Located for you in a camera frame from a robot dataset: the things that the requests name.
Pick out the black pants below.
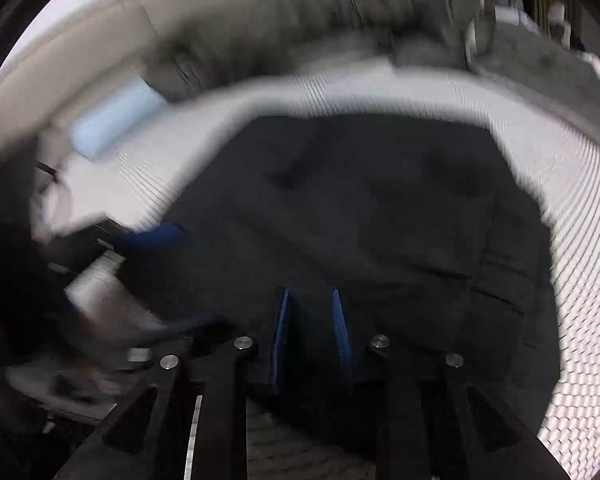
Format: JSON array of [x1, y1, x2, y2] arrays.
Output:
[[114, 112, 564, 480]]

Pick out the light blue bolster pillow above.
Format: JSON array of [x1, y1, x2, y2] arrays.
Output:
[[69, 77, 168, 159]]

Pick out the beige upholstered headboard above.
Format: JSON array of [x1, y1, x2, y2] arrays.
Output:
[[0, 0, 248, 157]]

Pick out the white textured mattress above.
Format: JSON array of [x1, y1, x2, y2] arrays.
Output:
[[54, 63, 600, 479]]

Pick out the dark grey duvet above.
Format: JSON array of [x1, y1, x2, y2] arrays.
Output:
[[145, 0, 600, 130]]

